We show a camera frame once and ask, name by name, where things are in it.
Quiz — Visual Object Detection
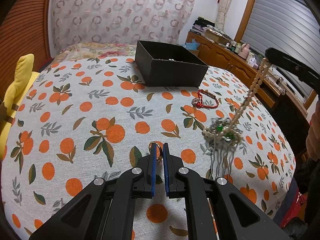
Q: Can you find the wooden slatted panel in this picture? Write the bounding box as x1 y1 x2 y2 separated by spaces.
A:
1 0 51 99

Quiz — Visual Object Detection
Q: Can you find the white pearl necklace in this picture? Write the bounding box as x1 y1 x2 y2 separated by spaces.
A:
202 57 272 140

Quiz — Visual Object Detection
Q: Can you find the orange print bedspread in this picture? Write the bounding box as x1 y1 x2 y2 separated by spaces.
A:
1 57 296 239

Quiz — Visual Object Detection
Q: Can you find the patterned headboard cushion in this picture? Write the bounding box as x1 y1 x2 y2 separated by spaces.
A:
50 0 195 54

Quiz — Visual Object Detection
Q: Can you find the cream curtain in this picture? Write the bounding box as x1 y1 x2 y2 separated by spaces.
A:
215 0 232 31

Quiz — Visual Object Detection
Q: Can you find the gold ring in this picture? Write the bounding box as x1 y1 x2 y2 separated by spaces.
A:
149 141 164 163

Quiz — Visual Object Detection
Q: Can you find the pink bottle on dresser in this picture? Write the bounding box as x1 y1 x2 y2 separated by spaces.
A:
238 43 250 60

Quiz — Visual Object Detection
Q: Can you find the silver green tassel hair comb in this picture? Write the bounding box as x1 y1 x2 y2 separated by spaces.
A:
202 118 242 180

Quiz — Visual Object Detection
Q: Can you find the yellow plush toy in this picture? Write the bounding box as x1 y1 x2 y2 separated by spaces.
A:
1 54 39 161

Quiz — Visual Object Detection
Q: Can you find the clutter pile on dresser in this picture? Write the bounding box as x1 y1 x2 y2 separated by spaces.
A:
190 17 231 45

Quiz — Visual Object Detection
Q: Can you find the wooden dresser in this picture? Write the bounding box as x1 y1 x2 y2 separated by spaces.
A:
186 30 308 116

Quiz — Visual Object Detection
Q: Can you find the red beaded bracelet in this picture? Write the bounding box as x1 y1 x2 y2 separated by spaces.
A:
191 88 220 110

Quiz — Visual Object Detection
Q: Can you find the window roller blind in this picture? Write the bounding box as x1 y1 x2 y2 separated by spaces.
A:
241 0 320 100

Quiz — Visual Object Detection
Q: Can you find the black jewelry box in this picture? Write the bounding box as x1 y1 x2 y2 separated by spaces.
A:
135 40 209 87

